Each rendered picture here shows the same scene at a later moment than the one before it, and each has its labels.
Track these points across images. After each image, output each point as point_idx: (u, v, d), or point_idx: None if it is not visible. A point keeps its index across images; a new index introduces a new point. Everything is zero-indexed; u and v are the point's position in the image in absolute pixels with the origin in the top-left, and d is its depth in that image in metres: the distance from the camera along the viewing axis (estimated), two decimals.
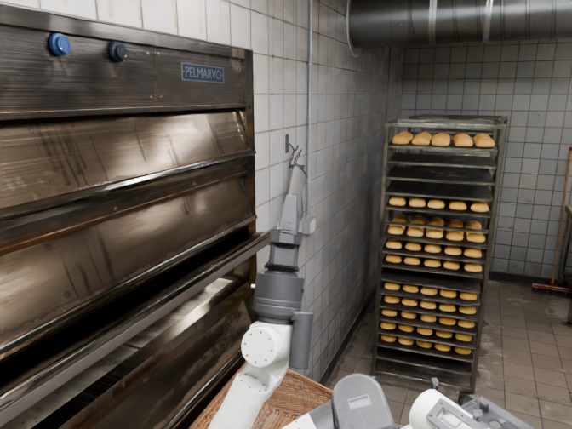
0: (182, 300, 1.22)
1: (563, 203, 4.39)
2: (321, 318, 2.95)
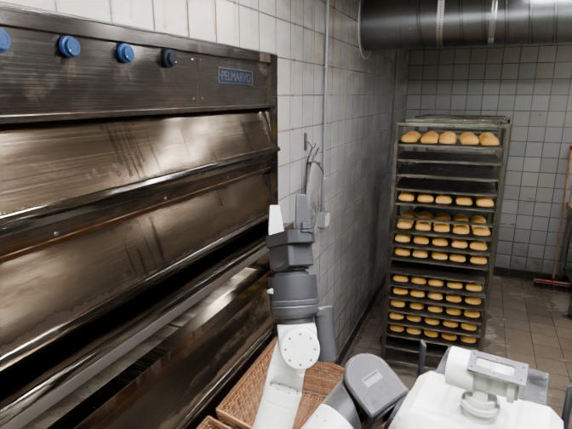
0: (223, 281, 1.36)
1: (563, 201, 4.53)
2: (333, 309, 3.09)
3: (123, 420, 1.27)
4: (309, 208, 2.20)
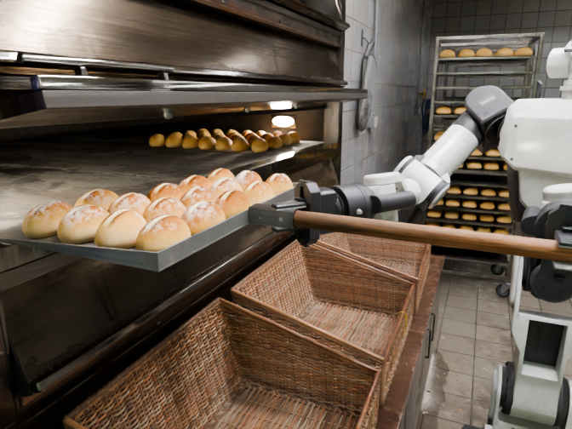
0: (324, 97, 1.60)
1: None
2: None
3: None
4: (367, 94, 2.44)
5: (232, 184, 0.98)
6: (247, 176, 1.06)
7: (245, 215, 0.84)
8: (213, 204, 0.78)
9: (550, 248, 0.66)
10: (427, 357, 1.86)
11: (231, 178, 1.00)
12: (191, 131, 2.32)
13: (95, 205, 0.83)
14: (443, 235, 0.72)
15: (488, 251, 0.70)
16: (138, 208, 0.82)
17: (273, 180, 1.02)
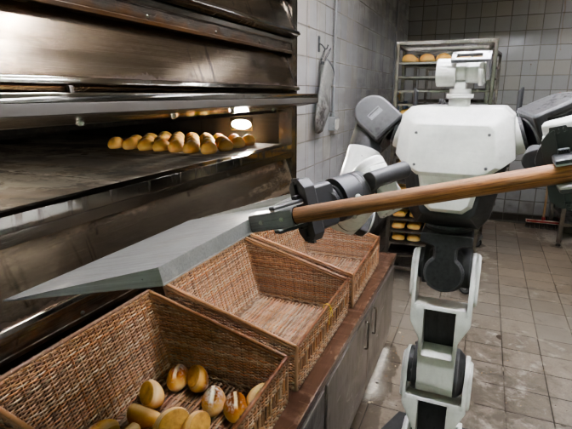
0: (260, 103, 1.70)
1: None
2: None
3: (185, 202, 1.61)
4: (323, 99, 2.55)
5: (220, 393, 1.25)
6: None
7: (246, 225, 0.84)
8: (96, 422, 1.14)
9: (549, 172, 0.63)
10: (366, 348, 1.96)
11: (216, 386, 1.27)
12: (152, 134, 2.43)
13: None
14: (439, 190, 0.70)
15: (489, 194, 0.68)
16: None
17: (176, 376, 1.33)
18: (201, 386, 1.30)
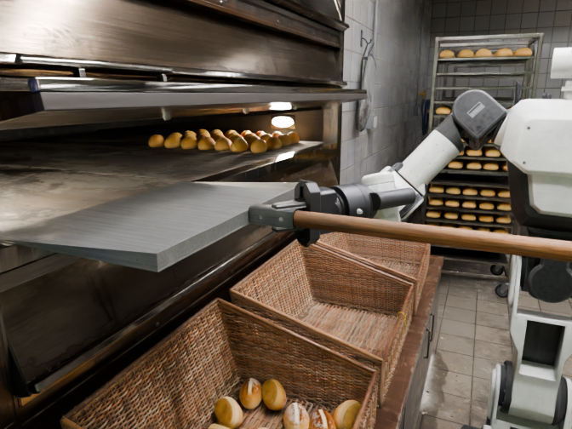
0: (323, 98, 1.60)
1: None
2: None
3: None
4: (367, 95, 2.44)
5: (305, 412, 1.15)
6: None
7: (245, 216, 0.84)
8: None
9: (550, 248, 0.66)
10: (426, 357, 1.86)
11: (299, 404, 1.17)
12: (191, 131, 2.33)
13: None
14: (443, 235, 0.71)
15: (488, 251, 0.70)
16: None
17: (252, 392, 1.22)
18: (280, 403, 1.20)
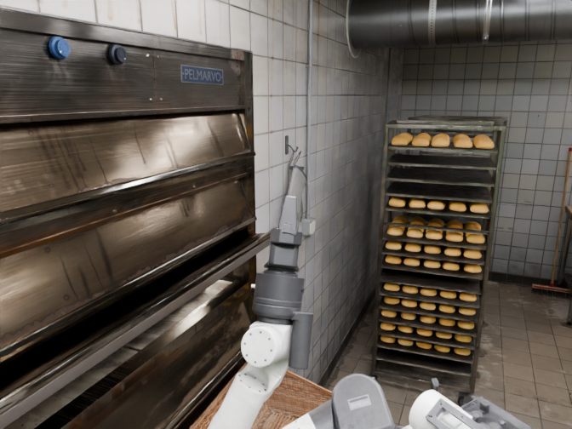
0: (181, 302, 1.22)
1: (563, 204, 4.40)
2: (321, 319, 2.95)
3: None
4: None
5: None
6: None
7: None
8: None
9: None
10: None
11: None
12: None
13: None
14: None
15: None
16: None
17: None
18: None
